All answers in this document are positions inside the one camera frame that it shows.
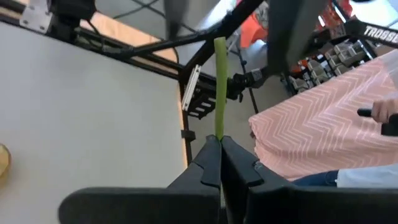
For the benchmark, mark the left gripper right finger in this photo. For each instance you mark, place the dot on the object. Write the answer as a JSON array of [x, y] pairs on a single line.
[[311, 207]]

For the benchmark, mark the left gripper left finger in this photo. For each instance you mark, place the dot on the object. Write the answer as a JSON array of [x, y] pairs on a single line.
[[140, 207]]

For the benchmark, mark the bright red artificial tulip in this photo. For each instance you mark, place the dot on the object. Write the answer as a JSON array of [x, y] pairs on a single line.
[[220, 93]]

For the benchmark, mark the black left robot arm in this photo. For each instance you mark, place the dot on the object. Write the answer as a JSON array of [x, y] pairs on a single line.
[[71, 7]]

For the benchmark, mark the yellow glass vase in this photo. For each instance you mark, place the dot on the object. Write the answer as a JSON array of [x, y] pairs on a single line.
[[3, 165]]

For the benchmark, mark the person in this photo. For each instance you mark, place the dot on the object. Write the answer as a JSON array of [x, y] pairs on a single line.
[[367, 177]]

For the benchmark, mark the red grey parts bin rack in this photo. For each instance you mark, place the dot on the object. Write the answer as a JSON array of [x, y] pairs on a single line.
[[329, 62]]

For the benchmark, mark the wooden table side board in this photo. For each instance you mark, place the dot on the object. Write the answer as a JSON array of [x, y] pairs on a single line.
[[124, 32]]

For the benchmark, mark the orange cloth bundle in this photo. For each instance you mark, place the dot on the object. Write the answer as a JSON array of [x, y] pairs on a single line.
[[253, 31]]

